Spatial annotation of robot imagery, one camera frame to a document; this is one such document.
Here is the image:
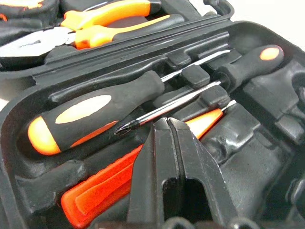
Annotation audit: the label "black plastic tool case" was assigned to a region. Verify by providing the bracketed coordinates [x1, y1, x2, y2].
[0, 0, 305, 229]

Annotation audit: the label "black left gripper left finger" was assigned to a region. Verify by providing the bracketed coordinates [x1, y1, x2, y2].
[126, 117, 186, 229]

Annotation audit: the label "Phillips screwdriver black orange handle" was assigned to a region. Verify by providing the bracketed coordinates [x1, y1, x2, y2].
[115, 44, 285, 137]

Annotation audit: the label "orange tester pen screwdriver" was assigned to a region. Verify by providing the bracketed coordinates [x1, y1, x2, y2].
[60, 99, 238, 229]

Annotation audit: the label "flathead screwdriver black orange handle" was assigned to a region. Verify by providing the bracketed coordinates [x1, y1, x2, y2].
[16, 49, 232, 157]

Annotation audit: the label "orange handled pliers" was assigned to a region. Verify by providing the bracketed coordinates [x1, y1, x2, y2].
[0, 0, 190, 60]

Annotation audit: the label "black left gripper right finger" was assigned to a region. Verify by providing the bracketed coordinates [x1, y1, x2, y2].
[168, 116, 239, 229]

